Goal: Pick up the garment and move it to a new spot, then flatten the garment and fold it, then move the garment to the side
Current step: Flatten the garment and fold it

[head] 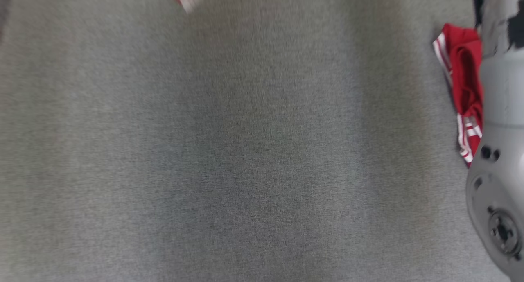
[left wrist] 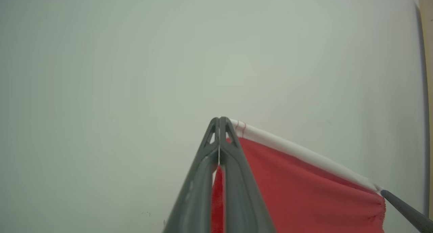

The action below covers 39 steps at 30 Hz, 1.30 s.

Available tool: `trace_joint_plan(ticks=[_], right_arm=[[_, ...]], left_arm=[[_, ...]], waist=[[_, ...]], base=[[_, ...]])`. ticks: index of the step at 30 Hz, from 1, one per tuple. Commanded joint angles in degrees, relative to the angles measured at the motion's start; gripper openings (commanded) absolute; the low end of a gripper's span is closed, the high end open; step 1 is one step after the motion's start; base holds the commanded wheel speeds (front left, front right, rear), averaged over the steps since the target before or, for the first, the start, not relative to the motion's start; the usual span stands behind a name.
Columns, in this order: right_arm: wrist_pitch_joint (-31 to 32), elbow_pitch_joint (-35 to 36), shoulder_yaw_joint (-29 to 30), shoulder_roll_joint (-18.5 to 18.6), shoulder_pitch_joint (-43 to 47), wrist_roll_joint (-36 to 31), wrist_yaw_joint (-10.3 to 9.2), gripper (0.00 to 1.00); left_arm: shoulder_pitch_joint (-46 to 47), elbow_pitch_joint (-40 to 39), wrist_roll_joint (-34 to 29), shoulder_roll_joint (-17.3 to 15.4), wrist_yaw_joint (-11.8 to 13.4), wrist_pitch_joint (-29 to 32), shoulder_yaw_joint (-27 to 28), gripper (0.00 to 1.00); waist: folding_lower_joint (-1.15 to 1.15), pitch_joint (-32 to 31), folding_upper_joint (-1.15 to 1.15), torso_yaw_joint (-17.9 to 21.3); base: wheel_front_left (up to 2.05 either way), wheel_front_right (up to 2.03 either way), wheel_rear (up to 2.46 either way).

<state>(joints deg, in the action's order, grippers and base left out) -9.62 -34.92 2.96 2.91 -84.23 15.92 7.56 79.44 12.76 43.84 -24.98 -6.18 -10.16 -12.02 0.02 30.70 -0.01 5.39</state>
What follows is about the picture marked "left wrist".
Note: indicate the red basketball shorts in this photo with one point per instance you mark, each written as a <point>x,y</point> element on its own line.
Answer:
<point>304,192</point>

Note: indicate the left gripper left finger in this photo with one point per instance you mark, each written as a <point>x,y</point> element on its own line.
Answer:
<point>196,199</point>

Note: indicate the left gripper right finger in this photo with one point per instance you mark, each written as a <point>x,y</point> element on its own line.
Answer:
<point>240,199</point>

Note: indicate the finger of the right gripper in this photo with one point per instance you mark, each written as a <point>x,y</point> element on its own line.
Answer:
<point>412,214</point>

